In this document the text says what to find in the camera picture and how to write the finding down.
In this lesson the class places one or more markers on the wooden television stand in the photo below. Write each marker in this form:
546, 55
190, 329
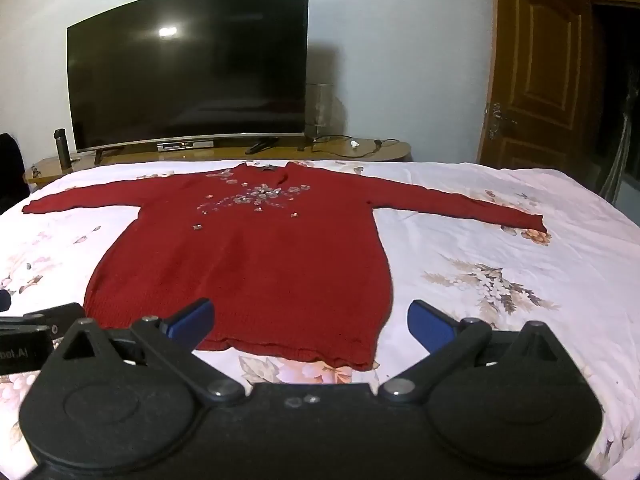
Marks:
210, 154

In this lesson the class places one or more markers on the black curved television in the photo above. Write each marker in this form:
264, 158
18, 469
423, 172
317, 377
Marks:
190, 65

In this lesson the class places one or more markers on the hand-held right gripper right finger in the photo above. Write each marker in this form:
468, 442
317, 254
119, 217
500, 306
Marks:
430, 324

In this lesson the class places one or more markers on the brown wooden door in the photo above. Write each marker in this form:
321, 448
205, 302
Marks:
540, 70

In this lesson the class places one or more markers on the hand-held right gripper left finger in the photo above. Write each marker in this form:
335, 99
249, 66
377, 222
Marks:
192, 319

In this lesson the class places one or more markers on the dark thermos bottle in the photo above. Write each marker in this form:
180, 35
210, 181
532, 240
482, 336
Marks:
62, 147

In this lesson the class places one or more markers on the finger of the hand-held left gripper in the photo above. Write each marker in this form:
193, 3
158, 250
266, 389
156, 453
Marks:
4, 301
55, 315

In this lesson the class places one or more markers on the black remote control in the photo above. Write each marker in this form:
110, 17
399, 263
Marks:
257, 147

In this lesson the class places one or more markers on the silver set-top box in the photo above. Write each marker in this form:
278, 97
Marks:
185, 146

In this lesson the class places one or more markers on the red knit sweater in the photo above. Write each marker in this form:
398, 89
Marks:
260, 260

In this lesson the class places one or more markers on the white floral bedsheet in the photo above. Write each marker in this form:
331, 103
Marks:
500, 310

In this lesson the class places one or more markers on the dark chair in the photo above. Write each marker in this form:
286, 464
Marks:
11, 175

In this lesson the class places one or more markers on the clear glass vase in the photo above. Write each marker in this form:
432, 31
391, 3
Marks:
320, 110

